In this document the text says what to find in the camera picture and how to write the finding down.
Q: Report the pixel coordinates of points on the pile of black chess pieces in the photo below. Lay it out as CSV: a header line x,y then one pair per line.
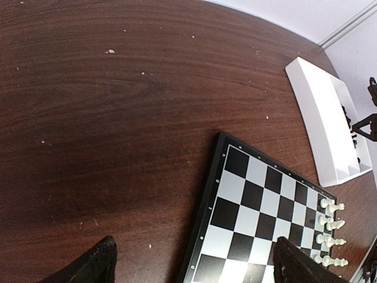
x,y
352,133

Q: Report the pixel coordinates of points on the white chess piece row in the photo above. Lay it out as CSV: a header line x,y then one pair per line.
x,y
329,224

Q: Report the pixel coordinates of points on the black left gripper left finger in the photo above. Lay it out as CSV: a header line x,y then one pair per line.
x,y
96,265

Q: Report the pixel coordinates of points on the right aluminium frame post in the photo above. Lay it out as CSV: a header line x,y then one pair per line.
x,y
358,19

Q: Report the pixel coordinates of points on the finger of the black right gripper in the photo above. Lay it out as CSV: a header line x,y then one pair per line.
x,y
367,126

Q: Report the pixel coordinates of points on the white plastic divided tray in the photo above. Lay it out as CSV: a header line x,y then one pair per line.
x,y
328,112

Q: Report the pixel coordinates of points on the black white chessboard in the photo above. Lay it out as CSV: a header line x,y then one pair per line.
x,y
250,200

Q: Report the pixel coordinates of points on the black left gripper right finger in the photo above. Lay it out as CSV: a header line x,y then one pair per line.
x,y
292,265

